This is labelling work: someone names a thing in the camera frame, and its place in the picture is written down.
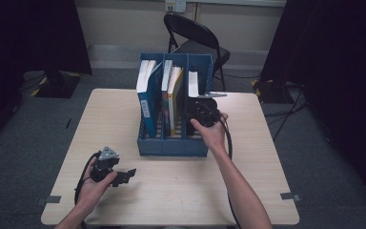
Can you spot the blue book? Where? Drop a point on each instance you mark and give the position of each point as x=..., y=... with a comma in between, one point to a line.
x=149, y=101

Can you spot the black folding chair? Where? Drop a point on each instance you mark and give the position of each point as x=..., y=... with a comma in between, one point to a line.
x=197, y=33

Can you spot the grey tape piece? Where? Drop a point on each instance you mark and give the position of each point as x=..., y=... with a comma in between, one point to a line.
x=289, y=196
x=52, y=199

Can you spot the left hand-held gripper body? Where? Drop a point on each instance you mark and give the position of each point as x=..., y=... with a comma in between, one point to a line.
x=105, y=167

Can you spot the small black floor strip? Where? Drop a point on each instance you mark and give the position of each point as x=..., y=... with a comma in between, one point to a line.
x=68, y=123

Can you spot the white wall socket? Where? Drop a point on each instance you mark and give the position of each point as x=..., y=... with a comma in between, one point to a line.
x=175, y=5

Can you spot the blue plastic file rack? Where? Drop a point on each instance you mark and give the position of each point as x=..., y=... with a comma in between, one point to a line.
x=171, y=148

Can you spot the red illustrated book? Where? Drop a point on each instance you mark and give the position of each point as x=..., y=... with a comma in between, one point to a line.
x=166, y=82

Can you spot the black stand base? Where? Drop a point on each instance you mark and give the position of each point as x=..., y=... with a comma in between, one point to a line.
x=57, y=86
x=271, y=92

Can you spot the black book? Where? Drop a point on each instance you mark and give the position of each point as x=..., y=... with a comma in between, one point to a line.
x=193, y=84

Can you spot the yellow book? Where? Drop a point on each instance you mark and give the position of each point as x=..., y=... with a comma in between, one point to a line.
x=176, y=101

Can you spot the black curtain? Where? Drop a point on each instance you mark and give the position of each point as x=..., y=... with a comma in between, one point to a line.
x=28, y=35
x=340, y=63

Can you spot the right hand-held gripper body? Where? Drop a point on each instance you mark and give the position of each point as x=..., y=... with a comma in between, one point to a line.
x=205, y=111

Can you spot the person's left hand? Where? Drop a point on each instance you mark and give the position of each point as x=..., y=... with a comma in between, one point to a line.
x=92, y=194

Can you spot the person's right hand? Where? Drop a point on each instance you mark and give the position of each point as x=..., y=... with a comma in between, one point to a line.
x=214, y=135

